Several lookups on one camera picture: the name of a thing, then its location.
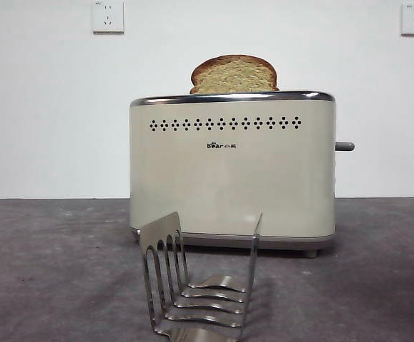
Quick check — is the brown-crusted bread slice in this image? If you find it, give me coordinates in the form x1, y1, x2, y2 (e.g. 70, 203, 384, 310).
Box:
189, 54, 281, 95

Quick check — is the cream toaster with chrome top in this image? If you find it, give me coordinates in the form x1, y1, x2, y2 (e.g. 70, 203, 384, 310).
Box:
128, 90, 337, 259

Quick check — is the stainless steel toast rack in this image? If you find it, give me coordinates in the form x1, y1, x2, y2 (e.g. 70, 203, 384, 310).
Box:
137, 211, 264, 342

